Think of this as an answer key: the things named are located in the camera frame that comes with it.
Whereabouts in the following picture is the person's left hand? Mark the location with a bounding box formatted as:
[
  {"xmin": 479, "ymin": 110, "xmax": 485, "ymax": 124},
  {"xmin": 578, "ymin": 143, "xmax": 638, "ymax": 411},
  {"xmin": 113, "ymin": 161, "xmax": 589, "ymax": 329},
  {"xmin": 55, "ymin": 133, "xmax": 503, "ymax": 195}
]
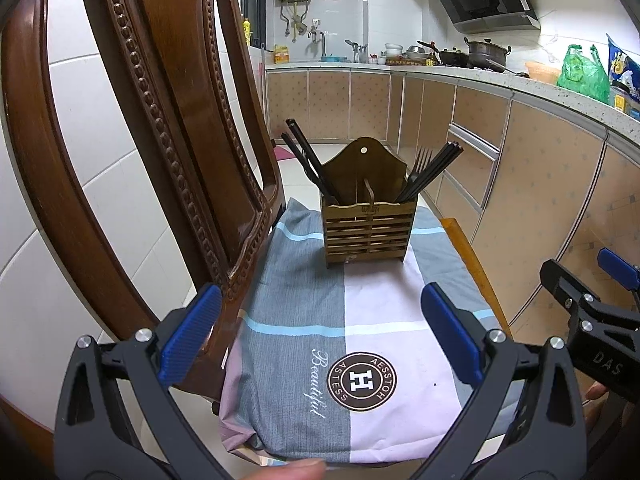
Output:
[{"xmin": 257, "ymin": 459, "xmax": 328, "ymax": 480}]

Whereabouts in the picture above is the bundle of black chopsticks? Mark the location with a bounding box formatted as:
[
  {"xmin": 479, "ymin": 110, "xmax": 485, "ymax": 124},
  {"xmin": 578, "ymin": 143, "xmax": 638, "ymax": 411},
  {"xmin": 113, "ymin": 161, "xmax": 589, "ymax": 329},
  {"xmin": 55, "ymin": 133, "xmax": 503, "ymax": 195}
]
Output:
[
  {"xmin": 395, "ymin": 142, "xmax": 465, "ymax": 203},
  {"xmin": 281, "ymin": 118, "xmax": 343, "ymax": 207}
]

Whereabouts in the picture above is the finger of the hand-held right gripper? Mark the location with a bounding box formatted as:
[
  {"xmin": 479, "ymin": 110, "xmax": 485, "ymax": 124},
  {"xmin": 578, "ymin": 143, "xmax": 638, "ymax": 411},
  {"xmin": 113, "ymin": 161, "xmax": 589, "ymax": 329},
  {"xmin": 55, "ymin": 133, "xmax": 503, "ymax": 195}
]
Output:
[
  {"xmin": 539, "ymin": 258, "xmax": 608, "ymax": 331},
  {"xmin": 597, "ymin": 247, "xmax": 640, "ymax": 311}
]

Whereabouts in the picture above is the green plastic bag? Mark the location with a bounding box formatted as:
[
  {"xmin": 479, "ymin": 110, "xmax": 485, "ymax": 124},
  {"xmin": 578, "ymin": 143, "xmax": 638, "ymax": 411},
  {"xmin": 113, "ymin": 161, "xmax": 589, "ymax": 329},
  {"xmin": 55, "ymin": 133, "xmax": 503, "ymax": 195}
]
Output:
[{"xmin": 556, "ymin": 44, "xmax": 612, "ymax": 103}]

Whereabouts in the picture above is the metal cooking pot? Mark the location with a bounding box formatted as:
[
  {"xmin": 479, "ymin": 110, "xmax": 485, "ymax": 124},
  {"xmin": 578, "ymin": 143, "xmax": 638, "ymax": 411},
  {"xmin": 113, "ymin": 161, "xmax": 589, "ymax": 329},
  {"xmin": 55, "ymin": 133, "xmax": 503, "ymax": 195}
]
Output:
[{"xmin": 464, "ymin": 37, "xmax": 513, "ymax": 68}]

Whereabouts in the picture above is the wooden utensil holder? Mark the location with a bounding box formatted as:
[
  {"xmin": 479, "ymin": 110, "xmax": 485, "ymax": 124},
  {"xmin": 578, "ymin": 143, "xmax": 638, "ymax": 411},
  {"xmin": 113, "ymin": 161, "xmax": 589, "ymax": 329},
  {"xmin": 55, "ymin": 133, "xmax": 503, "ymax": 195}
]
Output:
[{"xmin": 320, "ymin": 137, "xmax": 420, "ymax": 267}]

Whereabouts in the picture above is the orange basin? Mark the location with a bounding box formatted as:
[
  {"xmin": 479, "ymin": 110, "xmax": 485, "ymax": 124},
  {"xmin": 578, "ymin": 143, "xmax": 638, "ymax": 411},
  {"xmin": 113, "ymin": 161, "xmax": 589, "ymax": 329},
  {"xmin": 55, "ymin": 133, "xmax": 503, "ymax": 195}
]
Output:
[{"xmin": 525, "ymin": 60, "xmax": 561, "ymax": 85}]

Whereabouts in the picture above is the grey and pink printed cloth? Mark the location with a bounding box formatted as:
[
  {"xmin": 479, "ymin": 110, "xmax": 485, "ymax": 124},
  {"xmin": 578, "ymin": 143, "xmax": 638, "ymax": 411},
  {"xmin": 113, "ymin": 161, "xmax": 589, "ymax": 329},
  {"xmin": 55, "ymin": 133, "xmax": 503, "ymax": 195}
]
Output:
[{"xmin": 217, "ymin": 197, "xmax": 503, "ymax": 466}]

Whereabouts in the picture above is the dark window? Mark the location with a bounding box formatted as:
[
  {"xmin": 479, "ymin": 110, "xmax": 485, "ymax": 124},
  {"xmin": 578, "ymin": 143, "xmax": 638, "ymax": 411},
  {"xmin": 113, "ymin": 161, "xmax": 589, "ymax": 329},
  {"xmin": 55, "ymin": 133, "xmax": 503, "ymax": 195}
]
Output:
[{"xmin": 240, "ymin": 0, "xmax": 268, "ymax": 48}]

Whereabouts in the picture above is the black wok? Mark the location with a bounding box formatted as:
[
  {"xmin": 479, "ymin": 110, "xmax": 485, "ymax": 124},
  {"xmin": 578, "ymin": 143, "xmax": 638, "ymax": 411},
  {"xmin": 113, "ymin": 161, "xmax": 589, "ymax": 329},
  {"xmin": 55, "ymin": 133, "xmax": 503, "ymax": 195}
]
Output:
[{"xmin": 437, "ymin": 47, "xmax": 471, "ymax": 67}]

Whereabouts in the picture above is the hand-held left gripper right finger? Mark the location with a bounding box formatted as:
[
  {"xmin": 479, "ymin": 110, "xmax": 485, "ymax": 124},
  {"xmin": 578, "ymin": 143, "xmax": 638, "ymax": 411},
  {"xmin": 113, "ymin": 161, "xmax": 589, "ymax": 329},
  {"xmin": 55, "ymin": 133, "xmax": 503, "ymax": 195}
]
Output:
[{"xmin": 412, "ymin": 281, "xmax": 588, "ymax": 480}]

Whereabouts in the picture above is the blue snack bag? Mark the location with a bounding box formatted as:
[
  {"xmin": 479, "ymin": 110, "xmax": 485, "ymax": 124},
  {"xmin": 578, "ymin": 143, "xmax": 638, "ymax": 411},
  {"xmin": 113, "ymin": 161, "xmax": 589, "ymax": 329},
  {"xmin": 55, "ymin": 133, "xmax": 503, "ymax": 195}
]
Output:
[{"xmin": 606, "ymin": 34, "xmax": 640, "ymax": 98}]

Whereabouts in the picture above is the carved wooden chair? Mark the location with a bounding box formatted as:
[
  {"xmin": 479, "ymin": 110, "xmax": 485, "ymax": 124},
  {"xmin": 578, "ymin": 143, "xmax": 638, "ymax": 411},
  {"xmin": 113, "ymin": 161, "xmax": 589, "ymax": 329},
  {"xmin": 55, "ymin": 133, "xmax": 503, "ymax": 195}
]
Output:
[{"xmin": 0, "ymin": 0, "xmax": 513, "ymax": 461}]

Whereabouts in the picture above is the metal fork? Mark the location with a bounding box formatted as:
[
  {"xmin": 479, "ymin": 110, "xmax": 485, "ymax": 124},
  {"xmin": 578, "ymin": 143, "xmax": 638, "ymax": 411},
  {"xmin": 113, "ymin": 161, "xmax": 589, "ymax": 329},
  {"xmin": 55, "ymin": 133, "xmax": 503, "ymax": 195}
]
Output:
[{"xmin": 409, "ymin": 146, "xmax": 435, "ymax": 188}]

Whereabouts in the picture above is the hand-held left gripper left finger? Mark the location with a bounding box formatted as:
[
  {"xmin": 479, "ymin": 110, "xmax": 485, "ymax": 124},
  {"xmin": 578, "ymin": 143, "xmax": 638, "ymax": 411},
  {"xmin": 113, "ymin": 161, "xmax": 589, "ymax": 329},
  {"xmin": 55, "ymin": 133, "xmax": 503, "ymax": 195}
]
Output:
[{"xmin": 52, "ymin": 282, "xmax": 223, "ymax": 480}]

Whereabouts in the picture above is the person's right hand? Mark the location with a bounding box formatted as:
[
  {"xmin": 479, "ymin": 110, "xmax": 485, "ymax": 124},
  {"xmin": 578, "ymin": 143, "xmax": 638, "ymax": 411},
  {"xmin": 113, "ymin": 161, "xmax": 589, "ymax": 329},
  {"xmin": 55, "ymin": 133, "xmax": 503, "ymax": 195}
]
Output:
[{"xmin": 582, "ymin": 380, "xmax": 623, "ymax": 436}]

